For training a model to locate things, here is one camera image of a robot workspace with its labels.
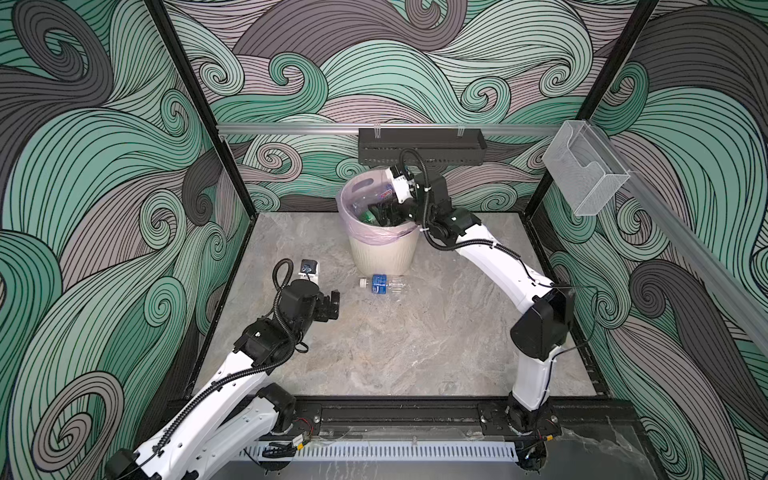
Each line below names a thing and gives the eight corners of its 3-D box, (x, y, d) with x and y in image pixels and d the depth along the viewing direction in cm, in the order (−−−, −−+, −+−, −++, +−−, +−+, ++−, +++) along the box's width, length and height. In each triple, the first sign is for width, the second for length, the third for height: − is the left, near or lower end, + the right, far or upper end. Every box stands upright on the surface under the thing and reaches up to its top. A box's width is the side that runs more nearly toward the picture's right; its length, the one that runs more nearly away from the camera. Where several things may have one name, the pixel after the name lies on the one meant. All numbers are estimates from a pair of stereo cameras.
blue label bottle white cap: (359, 296, 98) (359, 287, 93) (360, 283, 101) (359, 273, 96) (405, 296, 98) (406, 287, 93) (404, 283, 101) (405, 273, 97)
